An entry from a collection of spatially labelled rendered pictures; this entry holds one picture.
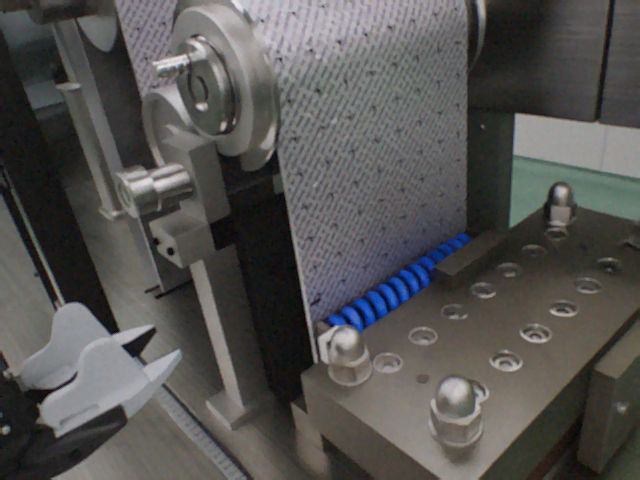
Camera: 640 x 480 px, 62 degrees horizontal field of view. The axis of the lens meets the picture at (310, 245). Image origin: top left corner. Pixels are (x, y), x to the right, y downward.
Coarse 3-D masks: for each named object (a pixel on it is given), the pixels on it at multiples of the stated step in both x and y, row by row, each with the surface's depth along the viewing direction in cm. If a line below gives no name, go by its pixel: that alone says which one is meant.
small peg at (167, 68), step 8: (184, 56) 40; (152, 64) 39; (160, 64) 39; (168, 64) 39; (176, 64) 40; (184, 64) 40; (152, 72) 40; (160, 72) 39; (168, 72) 40; (176, 72) 40; (184, 72) 41; (160, 80) 40
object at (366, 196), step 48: (432, 96) 50; (288, 144) 41; (336, 144) 44; (384, 144) 48; (432, 144) 52; (288, 192) 42; (336, 192) 46; (384, 192) 50; (432, 192) 55; (336, 240) 47; (384, 240) 52; (432, 240) 57; (336, 288) 49
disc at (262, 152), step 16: (192, 0) 40; (208, 0) 39; (224, 0) 37; (176, 16) 43; (240, 16) 37; (240, 32) 37; (256, 32) 36; (256, 48) 37; (256, 64) 38; (272, 64) 37; (272, 80) 37; (272, 96) 38; (272, 112) 38; (272, 128) 39; (256, 144) 42; (272, 144) 40; (224, 160) 47; (240, 160) 45; (256, 160) 43
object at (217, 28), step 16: (192, 16) 40; (208, 16) 38; (224, 16) 38; (176, 32) 42; (192, 32) 40; (208, 32) 39; (224, 32) 37; (176, 48) 43; (224, 48) 38; (240, 48) 37; (240, 64) 37; (240, 80) 38; (256, 80) 38; (240, 96) 39; (256, 96) 38; (240, 112) 40; (256, 112) 39; (240, 128) 41; (256, 128) 40; (224, 144) 44; (240, 144) 42
